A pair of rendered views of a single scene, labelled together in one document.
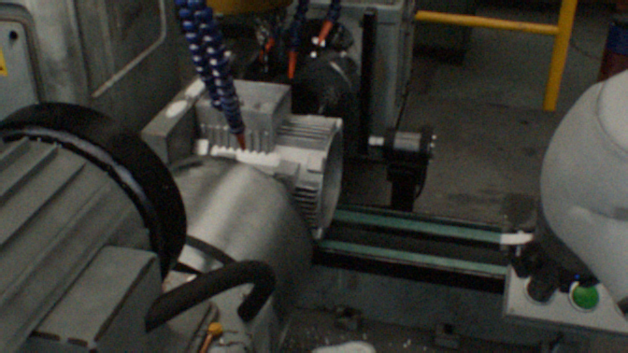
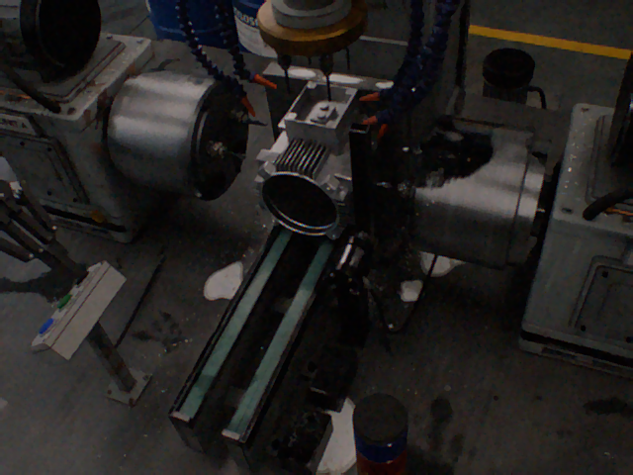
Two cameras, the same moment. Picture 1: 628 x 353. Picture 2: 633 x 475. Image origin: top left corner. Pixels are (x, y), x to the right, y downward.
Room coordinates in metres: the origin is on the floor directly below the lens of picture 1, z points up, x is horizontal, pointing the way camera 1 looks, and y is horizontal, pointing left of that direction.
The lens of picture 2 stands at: (1.15, -0.84, 1.85)
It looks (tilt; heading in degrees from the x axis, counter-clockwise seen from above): 48 degrees down; 104
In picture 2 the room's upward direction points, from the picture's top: 8 degrees counter-clockwise
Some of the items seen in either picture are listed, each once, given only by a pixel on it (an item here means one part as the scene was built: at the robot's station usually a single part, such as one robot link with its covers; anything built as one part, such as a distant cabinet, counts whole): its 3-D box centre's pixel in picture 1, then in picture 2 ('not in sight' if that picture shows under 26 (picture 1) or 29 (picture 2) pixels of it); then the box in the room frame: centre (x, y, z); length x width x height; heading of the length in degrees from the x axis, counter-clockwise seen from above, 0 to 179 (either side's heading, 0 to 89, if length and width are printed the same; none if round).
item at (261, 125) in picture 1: (245, 116); (322, 119); (0.98, 0.10, 1.11); 0.12 x 0.11 x 0.07; 75
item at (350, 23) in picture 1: (319, 76); (494, 195); (1.29, -0.02, 1.04); 0.41 x 0.25 x 0.25; 166
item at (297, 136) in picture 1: (271, 171); (318, 169); (0.97, 0.06, 1.02); 0.20 x 0.19 x 0.19; 75
